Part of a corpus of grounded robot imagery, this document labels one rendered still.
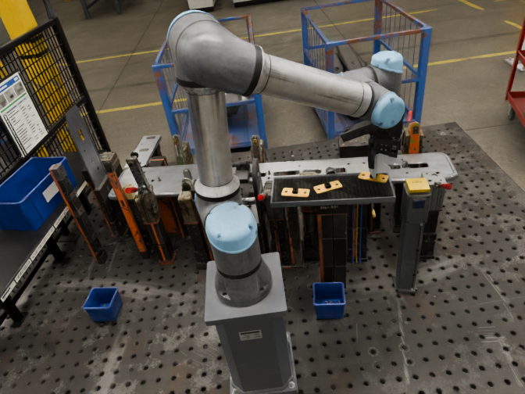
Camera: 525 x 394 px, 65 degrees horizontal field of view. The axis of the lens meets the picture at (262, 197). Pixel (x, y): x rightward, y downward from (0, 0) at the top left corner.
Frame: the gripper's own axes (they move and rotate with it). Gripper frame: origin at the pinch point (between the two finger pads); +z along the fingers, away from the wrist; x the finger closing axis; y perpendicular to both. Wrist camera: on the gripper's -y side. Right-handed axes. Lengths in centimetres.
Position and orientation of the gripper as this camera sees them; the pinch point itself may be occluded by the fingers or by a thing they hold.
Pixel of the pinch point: (373, 172)
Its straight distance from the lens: 127.1
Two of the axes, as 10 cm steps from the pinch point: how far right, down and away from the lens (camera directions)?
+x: 4.7, -5.8, 6.6
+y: 8.7, 2.0, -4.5
